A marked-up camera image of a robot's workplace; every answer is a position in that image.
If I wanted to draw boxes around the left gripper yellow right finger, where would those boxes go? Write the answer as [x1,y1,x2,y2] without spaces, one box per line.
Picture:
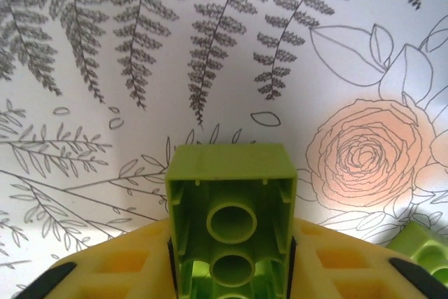
[286,217,448,299]

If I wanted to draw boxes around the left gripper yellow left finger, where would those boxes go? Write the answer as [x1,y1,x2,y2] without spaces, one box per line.
[15,217,183,299]

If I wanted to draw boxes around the small green lego brick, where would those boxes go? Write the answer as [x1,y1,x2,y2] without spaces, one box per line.
[384,221,448,286]

